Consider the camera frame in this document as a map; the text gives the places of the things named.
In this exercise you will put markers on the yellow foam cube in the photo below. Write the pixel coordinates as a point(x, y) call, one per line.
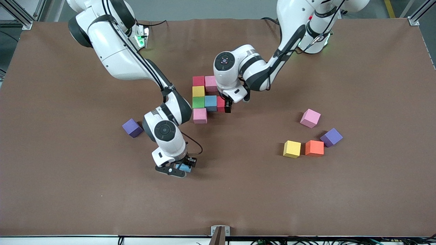
point(292, 149)
point(199, 91)

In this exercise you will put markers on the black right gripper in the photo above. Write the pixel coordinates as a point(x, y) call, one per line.
point(189, 160)

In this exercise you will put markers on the base connector box green light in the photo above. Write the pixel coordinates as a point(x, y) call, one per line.
point(139, 37)

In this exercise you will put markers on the light blue foam cube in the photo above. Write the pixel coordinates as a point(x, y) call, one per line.
point(211, 103)
point(185, 167)

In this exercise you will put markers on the metal mount bracket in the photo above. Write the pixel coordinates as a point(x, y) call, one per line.
point(214, 230)

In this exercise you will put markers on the aluminium frame post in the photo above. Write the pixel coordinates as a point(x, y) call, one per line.
point(420, 12)
point(17, 12)

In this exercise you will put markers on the pink foam cube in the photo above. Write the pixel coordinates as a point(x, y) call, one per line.
point(200, 115)
point(209, 83)
point(310, 118)

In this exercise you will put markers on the red foam cube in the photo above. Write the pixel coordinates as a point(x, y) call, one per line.
point(220, 104)
point(199, 81)

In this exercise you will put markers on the purple foam cube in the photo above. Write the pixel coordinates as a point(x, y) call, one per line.
point(331, 137)
point(132, 128)

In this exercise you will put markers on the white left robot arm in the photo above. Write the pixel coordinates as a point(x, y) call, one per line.
point(293, 20)

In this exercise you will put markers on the brown table mat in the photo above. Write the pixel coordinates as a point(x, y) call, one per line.
point(68, 197)

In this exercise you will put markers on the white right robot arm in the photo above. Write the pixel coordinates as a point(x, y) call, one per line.
point(115, 51)

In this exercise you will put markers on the green foam cube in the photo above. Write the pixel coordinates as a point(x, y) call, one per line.
point(198, 102)

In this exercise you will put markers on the orange foam cube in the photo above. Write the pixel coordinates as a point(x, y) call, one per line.
point(314, 148)

